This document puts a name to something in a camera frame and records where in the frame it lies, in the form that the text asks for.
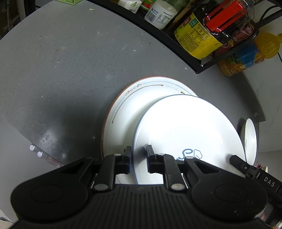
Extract large plate brown rim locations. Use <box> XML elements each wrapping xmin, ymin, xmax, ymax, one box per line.
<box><xmin>101</xmin><ymin>76</ymin><xmax>198</xmax><ymax>185</ymax></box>

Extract white jar barcode label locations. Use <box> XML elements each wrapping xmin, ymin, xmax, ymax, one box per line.
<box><xmin>144</xmin><ymin>1</ymin><xmax>177</xmax><ymax>30</ymax></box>

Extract orange juice bottle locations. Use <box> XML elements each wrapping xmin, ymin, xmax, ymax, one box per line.
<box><xmin>217</xmin><ymin>32</ymin><xmax>281</xmax><ymax>77</ymax></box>

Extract white bakery print plate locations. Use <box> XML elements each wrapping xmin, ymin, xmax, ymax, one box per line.
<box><xmin>240</xmin><ymin>118</ymin><xmax>257</xmax><ymax>165</ymax></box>

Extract white plate blue rim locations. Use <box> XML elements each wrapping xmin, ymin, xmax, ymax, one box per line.
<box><xmin>132</xmin><ymin>95</ymin><xmax>245</xmax><ymax>185</ymax></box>

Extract black condiment rack tray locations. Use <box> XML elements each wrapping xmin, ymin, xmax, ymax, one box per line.
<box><xmin>88</xmin><ymin>0</ymin><xmax>282</xmax><ymax>75</ymax></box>

